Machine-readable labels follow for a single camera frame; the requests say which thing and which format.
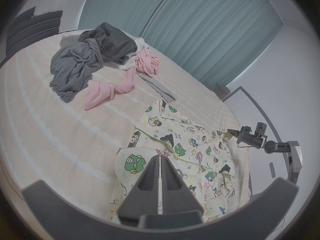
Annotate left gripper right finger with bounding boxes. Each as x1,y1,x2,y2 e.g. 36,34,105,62
160,156,204,215

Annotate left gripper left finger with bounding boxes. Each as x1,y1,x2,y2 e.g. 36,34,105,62
117,156,160,228

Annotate white printed pyjama top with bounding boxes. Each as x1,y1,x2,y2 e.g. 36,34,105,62
106,98,251,223

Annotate pile of clothes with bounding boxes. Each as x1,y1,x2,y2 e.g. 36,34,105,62
59,33,176,103

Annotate bed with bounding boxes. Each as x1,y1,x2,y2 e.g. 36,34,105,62
0,30,292,222

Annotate grey bedside table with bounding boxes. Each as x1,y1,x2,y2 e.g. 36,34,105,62
204,82,230,99

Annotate blue-green curtain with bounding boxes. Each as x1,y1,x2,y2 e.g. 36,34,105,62
140,0,284,86
77,0,180,38

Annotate pink garment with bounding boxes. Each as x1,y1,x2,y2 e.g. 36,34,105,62
84,48,160,110

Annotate dark grey garment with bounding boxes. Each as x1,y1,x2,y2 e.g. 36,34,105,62
49,38,104,103

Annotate black garment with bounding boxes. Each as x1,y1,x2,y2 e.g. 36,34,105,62
79,22,138,62

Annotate black low cabinet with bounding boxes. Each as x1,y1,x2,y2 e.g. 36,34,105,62
5,6,63,59

